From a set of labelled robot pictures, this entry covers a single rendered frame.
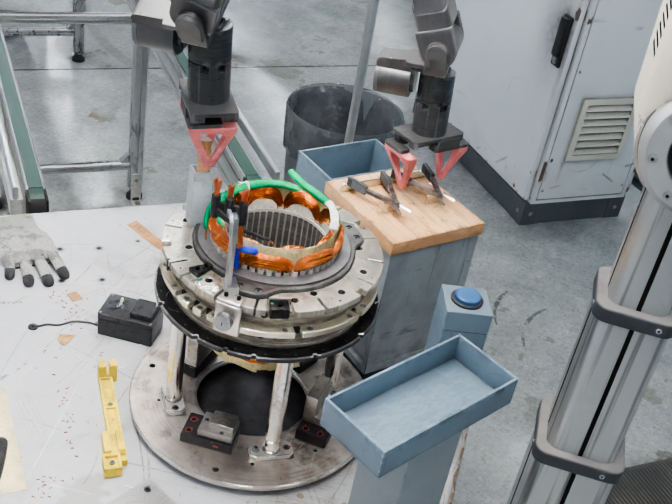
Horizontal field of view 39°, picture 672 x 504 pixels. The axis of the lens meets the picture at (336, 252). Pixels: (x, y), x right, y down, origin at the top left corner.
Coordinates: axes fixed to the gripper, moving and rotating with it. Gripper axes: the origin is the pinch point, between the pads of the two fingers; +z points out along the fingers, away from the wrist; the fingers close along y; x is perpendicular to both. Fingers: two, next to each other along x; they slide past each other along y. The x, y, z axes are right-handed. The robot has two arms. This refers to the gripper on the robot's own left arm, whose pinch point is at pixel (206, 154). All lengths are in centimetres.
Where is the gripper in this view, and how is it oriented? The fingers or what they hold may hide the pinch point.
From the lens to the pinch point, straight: 136.3
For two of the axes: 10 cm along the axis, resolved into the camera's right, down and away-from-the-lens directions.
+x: 9.6, -0.8, 2.8
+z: -1.1, 8.0, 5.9
